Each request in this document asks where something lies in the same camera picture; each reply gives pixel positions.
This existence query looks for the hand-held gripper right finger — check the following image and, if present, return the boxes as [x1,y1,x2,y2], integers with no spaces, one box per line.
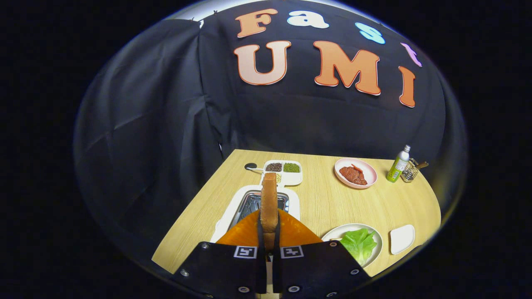
[272,209,372,298]

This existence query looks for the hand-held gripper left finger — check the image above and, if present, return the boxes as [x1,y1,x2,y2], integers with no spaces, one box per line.
[172,209,267,297]

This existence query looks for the toasted bread slice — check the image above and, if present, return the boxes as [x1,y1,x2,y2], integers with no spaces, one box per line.
[260,172,279,252]

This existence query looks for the green lettuce leaf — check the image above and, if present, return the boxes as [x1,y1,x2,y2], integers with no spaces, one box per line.
[340,228,378,266]

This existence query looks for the white toaster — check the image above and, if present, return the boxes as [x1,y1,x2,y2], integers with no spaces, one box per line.
[210,185,300,243]

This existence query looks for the round white plate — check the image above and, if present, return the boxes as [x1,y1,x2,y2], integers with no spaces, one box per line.
[321,223,383,268]

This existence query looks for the white divided dish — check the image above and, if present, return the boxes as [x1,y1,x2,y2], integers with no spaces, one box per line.
[261,160,303,186]

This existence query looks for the brown meat piece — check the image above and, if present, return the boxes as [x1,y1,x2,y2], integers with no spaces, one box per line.
[339,166,368,186]

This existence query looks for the pink plate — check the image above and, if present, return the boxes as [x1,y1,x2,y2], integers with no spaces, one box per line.
[334,157,378,189]

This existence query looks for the white rounded square plate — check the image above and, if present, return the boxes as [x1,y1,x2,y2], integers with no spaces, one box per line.
[389,224,416,255]

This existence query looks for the green label metal bottle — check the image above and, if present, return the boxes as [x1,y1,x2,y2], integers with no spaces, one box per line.
[386,145,411,183]

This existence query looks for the black backdrop cloth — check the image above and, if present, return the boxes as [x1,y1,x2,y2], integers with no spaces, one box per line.
[74,0,466,266]

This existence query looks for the wire cutlery holder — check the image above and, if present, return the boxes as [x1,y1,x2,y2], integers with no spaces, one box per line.
[401,158,420,183]

